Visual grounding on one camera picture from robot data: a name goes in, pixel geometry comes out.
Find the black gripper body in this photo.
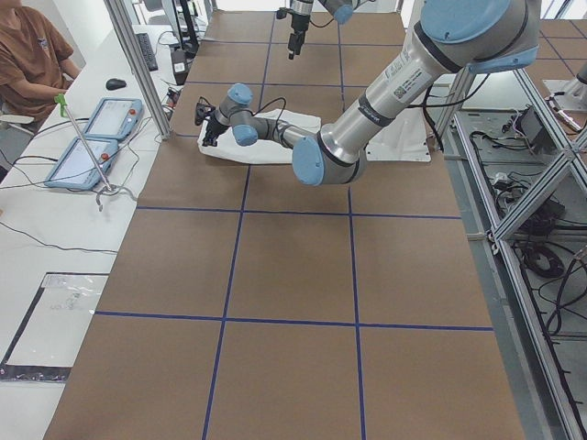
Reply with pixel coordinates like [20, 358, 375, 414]
[288, 29, 305, 54]
[204, 114, 227, 142]

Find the white printed t-shirt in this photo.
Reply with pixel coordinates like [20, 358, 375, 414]
[197, 110, 322, 164]

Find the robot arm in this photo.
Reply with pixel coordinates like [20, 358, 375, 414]
[194, 1, 541, 185]
[275, 0, 364, 61]

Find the blue tape line centre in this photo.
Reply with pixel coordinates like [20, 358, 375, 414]
[200, 11, 276, 440]

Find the blue tape line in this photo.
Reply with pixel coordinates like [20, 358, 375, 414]
[200, 11, 276, 440]
[94, 311, 494, 333]
[337, 25, 367, 440]

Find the blue tape line far left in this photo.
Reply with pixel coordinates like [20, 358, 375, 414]
[337, 25, 367, 440]

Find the blue teach pendant far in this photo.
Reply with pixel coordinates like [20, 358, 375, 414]
[83, 97, 143, 141]

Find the blue teach pendant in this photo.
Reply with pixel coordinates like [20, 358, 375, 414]
[83, 97, 143, 141]
[44, 137, 118, 191]

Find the blue tape line crosswise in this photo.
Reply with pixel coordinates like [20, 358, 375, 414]
[136, 205, 462, 220]

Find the black keyboard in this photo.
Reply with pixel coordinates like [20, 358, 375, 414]
[136, 32, 159, 72]

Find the black computer mouse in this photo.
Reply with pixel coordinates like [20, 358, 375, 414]
[105, 78, 127, 91]

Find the blue teach pendant near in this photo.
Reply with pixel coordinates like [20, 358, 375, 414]
[44, 137, 118, 191]

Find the white perforated mounting plate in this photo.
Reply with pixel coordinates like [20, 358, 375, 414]
[366, 119, 431, 162]

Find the metal rod green tip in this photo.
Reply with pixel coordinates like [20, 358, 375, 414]
[54, 93, 138, 212]

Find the seated person brown shirt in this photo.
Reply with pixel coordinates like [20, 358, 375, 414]
[1, 1, 81, 123]

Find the blue tape line near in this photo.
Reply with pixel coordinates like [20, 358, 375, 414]
[94, 311, 494, 333]

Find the clear plastic bag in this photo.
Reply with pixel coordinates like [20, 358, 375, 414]
[1, 272, 108, 383]

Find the aluminium frame post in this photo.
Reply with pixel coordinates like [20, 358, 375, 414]
[104, 0, 171, 141]

